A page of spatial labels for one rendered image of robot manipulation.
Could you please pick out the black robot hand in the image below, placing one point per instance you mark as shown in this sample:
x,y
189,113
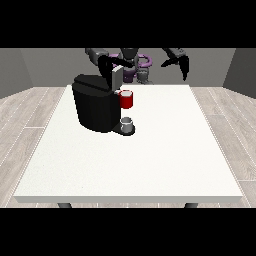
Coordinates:
x,y
105,66
181,63

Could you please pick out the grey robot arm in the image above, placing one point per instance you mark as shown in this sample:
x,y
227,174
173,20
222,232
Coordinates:
x,y
96,53
176,51

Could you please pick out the pale grey machine lid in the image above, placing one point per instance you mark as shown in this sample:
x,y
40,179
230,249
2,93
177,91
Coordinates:
x,y
117,78

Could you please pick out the small grey coffee pod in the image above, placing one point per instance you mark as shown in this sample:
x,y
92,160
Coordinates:
x,y
142,76

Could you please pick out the red pod holder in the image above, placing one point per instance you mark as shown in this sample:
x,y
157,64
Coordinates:
x,y
126,100

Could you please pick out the black coffee machine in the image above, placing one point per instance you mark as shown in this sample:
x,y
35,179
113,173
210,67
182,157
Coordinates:
x,y
94,106

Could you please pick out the grey robot trunk purple rings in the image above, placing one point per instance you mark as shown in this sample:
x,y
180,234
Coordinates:
x,y
130,55

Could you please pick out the small grey cup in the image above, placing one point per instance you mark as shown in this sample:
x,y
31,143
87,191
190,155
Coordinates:
x,y
126,125

